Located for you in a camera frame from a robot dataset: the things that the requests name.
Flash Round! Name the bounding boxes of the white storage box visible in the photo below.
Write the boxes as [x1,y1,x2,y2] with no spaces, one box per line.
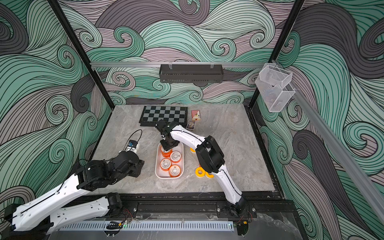
[155,143,184,180]

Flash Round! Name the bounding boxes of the clear acrylic bin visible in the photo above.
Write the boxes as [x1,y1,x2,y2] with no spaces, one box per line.
[256,63,296,113]

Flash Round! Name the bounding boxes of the red card box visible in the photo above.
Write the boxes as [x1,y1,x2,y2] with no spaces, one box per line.
[191,110,201,121]

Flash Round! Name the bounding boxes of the orange tape roll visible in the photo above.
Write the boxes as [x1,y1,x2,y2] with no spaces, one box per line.
[161,146,173,158]
[169,165,181,178]
[170,151,182,164]
[160,158,172,171]

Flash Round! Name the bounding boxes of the purple card box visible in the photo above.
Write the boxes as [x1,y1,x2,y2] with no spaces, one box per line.
[186,120,196,131]

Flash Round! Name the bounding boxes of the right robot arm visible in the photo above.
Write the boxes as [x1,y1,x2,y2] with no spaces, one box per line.
[155,120,248,215]

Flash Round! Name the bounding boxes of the white perforated strip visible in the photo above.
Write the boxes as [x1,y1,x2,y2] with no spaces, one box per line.
[61,220,235,232]

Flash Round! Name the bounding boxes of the black wall shelf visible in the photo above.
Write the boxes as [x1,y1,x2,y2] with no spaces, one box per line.
[159,64,224,84]

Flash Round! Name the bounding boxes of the yellow tape roll lower left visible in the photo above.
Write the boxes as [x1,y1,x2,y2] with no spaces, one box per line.
[195,167,206,178]

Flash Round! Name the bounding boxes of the black chessboard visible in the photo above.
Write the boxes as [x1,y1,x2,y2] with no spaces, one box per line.
[139,106,188,127]

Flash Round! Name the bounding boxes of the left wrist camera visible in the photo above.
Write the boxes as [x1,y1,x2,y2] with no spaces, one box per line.
[124,140,139,153]

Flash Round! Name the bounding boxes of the yellow tape roll lower right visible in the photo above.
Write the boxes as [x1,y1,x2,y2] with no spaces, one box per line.
[205,172,214,179]

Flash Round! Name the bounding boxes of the orange tape roll top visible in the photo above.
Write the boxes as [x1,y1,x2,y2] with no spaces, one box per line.
[161,146,173,158]

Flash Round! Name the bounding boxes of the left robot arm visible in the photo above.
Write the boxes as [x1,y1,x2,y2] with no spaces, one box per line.
[1,151,145,240]

